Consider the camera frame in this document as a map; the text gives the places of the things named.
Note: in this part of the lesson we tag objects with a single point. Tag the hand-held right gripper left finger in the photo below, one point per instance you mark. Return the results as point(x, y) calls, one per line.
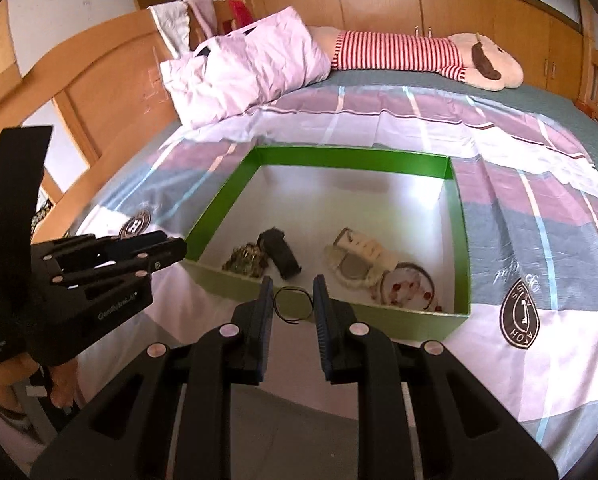
point(267, 325)

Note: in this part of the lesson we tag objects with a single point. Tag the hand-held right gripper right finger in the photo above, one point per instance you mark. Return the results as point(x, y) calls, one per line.
point(321, 325)

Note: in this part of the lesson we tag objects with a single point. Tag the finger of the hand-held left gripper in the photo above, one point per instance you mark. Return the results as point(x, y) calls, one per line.
point(104, 310)
point(79, 250)

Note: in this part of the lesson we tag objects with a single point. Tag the silver bangle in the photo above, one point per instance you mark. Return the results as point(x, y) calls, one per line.
point(410, 264)

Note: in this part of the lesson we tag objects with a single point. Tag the green cardboard box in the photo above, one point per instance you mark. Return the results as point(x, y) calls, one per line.
point(329, 195)

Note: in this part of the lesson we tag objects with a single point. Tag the person's left hand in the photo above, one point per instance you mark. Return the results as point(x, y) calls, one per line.
point(66, 385)

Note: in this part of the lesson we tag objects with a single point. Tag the black wristwatch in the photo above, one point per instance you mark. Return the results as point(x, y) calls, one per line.
point(281, 255)

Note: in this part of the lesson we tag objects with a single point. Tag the white wristwatch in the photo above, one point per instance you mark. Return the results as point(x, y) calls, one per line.
point(359, 250)

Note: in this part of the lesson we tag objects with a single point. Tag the curved wooden bed board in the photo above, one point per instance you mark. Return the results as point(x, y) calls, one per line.
point(104, 85)

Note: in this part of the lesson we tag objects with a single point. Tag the plaid bed sheet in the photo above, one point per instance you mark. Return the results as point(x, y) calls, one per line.
point(529, 360)

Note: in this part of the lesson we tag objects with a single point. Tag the white pink towel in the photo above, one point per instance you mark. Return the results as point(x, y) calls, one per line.
point(179, 22)

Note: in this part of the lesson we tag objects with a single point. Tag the pink quilt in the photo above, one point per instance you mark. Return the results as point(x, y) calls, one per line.
point(244, 70)

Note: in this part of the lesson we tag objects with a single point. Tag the striped plush toy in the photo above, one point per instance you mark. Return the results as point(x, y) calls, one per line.
point(389, 50)

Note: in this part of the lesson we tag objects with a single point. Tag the red cloth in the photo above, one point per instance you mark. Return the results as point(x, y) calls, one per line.
point(240, 14)

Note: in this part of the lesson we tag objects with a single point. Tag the wooden wall cabinets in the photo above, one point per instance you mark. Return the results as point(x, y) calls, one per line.
point(379, 5)

